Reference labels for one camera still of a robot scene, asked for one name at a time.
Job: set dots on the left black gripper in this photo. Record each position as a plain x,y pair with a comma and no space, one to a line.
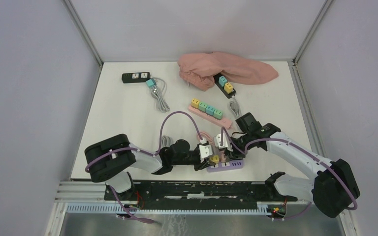
204,164

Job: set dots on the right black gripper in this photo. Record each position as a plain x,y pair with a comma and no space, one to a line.
231,156

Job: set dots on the yellow adapter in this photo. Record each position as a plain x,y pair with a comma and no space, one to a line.
228,88
195,103
214,160

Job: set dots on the purple power strip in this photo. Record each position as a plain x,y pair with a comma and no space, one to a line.
226,166

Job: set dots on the teal plug adapter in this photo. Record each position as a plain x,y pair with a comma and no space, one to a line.
151,83

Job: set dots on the black power strip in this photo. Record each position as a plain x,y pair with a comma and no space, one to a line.
222,90
135,77

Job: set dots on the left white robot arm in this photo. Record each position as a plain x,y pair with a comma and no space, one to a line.
108,160

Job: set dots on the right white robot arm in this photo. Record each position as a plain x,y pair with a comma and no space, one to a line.
328,184

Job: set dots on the pink power strip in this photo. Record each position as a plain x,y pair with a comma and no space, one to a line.
224,122

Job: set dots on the green adapter on pink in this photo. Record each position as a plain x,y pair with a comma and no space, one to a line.
202,106
218,114

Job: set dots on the teal adapter on pink strip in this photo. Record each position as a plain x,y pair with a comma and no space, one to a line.
210,110

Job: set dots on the yellow adapter on pink strip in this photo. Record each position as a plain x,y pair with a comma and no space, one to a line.
195,103

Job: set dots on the teal adapter on back strip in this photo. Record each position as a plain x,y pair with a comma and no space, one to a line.
222,81

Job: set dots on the black power strip under cloth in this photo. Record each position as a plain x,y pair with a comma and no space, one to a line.
222,90

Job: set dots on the pink cloth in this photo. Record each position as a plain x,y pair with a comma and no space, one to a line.
198,69

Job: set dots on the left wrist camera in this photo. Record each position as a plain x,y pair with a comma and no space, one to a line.
205,149

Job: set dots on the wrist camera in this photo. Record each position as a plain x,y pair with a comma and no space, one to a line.
222,142
205,149

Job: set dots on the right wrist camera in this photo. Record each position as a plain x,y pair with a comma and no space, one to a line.
222,142

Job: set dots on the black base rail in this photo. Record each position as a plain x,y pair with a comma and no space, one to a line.
202,195

